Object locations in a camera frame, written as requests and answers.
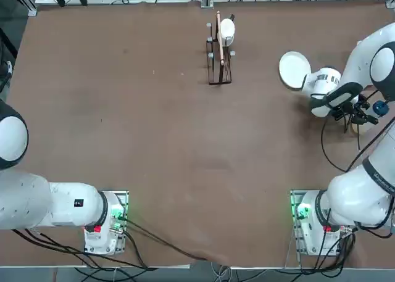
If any black wire cup rack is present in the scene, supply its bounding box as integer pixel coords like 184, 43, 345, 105
204, 10, 237, 86

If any black cable across table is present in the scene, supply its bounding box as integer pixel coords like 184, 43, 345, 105
125, 217, 218, 262

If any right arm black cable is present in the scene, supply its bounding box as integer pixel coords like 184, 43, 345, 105
320, 118, 395, 173

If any white round plate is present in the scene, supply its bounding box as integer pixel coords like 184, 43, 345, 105
279, 51, 312, 90

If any white mug black handle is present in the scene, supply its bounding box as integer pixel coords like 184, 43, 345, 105
217, 18, 237, 48

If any right arm's black gripper body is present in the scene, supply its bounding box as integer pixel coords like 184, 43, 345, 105
331, 102, 356, 122

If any aluminium frame rail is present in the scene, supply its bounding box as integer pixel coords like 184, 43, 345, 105
0, 0, 38, 17

